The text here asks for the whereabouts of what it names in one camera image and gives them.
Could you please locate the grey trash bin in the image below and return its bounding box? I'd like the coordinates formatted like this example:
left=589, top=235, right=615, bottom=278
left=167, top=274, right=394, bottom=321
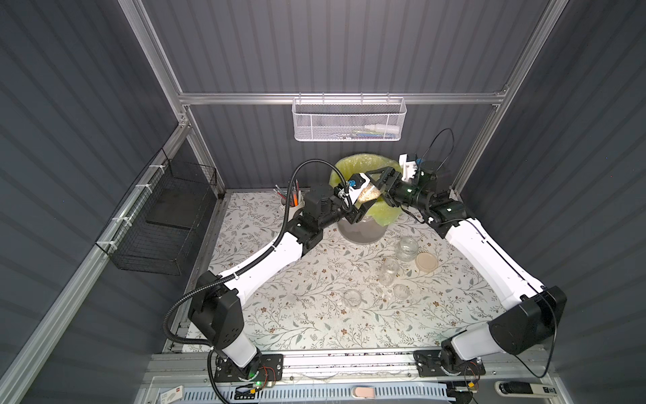
left=337, top=216, right=388, bottom=245

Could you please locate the white bottle in basket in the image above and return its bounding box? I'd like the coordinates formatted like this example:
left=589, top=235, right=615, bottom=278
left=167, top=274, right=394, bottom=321
left=364, top=124, right=401, bottom=136

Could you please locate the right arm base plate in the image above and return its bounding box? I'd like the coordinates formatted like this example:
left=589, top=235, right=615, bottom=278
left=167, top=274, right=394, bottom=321
left=413, top=348, right=486, bottom=378

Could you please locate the white black stapler device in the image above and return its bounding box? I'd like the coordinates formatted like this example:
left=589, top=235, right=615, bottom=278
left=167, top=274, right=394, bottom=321
left=495, top=380, right=558, bottom=399

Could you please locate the white wire mesh basket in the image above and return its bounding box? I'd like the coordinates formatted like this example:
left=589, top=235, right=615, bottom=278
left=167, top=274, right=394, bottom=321
left=291, top=98, right=407, bottom=142

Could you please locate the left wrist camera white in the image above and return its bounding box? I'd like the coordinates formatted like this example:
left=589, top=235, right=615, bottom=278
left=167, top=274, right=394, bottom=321
left=348, top=173, right=371, bottom=204

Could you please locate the pink eraser block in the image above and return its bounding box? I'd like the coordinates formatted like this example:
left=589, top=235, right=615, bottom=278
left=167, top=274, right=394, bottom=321
left=351, top=385, right=376, bottom=400

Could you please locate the white pen cup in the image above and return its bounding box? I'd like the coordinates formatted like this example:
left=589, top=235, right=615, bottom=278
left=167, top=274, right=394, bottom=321
left=289, top=193, right=304, bottom=214

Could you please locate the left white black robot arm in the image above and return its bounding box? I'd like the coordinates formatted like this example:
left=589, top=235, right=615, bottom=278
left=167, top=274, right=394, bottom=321
left=188, top=175, right=380, bottom=379

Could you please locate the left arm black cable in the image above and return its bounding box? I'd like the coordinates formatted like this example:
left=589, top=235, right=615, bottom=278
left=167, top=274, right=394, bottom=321
left=162, top=158, right=352, bottom=347

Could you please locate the green plastic bin liner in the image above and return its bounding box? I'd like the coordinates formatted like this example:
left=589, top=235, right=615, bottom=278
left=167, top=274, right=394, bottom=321
left=336, top=153, right=402, bottom=227

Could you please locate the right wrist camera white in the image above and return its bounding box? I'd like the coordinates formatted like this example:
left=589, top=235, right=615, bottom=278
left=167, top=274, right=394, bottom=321
left=399, top=154, right=421, bottom=183

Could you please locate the glass oatmeal jar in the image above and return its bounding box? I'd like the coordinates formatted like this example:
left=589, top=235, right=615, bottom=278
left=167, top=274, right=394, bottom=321
left=378, top=258, right=400, bottom=287
left=356, top=182, right=381, bottom=205

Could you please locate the pens bundle in cup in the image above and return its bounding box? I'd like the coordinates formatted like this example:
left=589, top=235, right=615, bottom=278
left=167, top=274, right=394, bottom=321
left=274, top=179, right=301, bottom=205

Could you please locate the white card with red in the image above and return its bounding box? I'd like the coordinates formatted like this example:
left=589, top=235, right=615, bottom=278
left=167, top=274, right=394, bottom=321
left=159, top=385, right=184, bottom=404

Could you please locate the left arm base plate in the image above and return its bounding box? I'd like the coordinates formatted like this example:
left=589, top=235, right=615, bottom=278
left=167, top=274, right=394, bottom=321
left=215, top=353, right=284, bottom=384

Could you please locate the black wire basket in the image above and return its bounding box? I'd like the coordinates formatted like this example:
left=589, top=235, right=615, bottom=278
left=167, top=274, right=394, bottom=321
left=97, top=155, right=218, bottom=276

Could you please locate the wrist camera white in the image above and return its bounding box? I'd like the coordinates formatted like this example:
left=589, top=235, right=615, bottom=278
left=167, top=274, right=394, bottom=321
left=348, top=173, right=371, bottom=204
left=399, top=154, right=421, bottom=183

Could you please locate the beige jar lid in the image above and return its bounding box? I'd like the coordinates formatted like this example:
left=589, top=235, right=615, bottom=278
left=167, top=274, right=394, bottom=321
left=415, top=252, right=439, bottom=273

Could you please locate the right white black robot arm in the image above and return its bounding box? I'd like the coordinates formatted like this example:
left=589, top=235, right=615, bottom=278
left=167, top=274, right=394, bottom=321
left=353, top=164, right=567, bottom=372

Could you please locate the floral table mat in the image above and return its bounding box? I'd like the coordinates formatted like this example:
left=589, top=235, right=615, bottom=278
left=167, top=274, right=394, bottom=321
left=181, top=189, right=526, bottom=353

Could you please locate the oatmeal jar with beige lid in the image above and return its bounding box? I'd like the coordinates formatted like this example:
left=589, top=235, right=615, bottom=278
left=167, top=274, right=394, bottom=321
left=395, top=237, right=419, bottom=262

